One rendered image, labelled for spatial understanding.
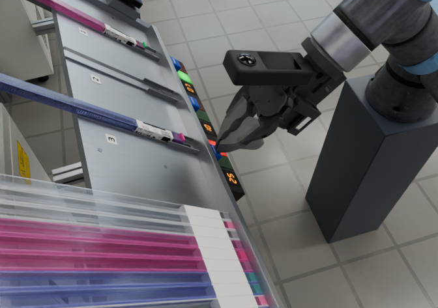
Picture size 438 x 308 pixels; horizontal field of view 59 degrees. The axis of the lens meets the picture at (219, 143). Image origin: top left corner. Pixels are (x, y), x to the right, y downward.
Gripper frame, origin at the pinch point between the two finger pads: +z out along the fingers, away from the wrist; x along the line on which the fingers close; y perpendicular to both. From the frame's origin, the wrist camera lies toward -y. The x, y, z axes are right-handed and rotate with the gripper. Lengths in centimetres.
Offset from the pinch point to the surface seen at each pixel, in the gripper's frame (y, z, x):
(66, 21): -21.1, 2.3, 19.3
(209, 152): -3.4, 0.1, -2.7
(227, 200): -3.5, 0.4, -10.8
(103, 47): -15.4, 2.3, 17.1
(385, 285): 84, 17, -16
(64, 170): 6, 50, 35
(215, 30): 81, 20, 119
